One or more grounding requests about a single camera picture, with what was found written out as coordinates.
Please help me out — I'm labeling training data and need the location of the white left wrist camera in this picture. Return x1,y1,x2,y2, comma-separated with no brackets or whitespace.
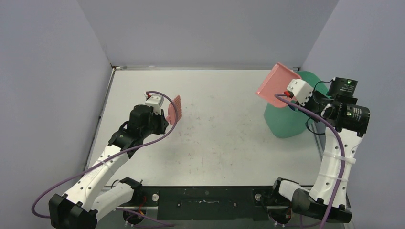
145,92,164,115

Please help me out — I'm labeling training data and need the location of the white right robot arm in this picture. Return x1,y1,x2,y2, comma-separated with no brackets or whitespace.
273,77,370,228

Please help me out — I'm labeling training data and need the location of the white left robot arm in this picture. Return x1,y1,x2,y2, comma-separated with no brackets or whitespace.
49,103,169,229

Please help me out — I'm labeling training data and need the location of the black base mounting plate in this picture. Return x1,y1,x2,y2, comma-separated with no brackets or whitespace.
123,186,292,222

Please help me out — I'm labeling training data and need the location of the pink plastic dustpan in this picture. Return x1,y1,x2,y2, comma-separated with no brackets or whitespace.
256,62,302,108

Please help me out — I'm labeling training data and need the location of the pink hand brush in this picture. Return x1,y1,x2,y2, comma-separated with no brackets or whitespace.
166,95,182,125

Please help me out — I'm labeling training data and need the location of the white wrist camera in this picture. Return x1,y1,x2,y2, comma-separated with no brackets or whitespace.
145,92,164,115
286,79,313,107

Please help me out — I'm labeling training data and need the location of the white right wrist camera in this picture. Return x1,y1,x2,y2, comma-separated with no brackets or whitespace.
286,79,313,107

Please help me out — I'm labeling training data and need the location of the green plastic waste bin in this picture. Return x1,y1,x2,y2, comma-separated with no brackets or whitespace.
263,71,328,138

